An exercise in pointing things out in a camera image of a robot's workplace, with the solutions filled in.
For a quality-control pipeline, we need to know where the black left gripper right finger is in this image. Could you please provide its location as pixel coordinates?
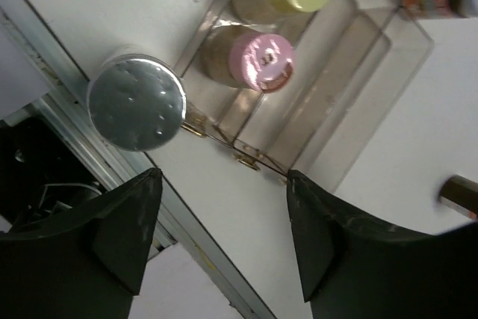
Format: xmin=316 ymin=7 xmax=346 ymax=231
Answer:
xmin=287 ymin=170 xmax=477 ymax=318

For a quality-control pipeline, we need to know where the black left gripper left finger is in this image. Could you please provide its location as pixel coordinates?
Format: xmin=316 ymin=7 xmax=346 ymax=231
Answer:
xmin=1 ymin=168 xmax=163 ymax=318

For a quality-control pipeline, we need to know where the silver lid white shaker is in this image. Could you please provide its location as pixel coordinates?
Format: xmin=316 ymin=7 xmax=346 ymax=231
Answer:
xmin=86 ymin=45 xmax=187 ymax=152

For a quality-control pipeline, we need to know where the pink cap spice bottle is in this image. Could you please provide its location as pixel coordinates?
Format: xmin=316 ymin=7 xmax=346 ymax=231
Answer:
xmin=199 ymin=25 xmax=294 ymax=93

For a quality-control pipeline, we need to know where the dark sauce jar white lid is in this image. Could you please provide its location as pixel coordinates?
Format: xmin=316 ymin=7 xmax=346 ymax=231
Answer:
xmin=438 ymin=175 xmax=477 ymax=220

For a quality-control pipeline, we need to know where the clear brown organizer tray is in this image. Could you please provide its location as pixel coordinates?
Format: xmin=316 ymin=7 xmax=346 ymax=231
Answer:
xmin=176 ymin=0 xmax=433 ymax=191

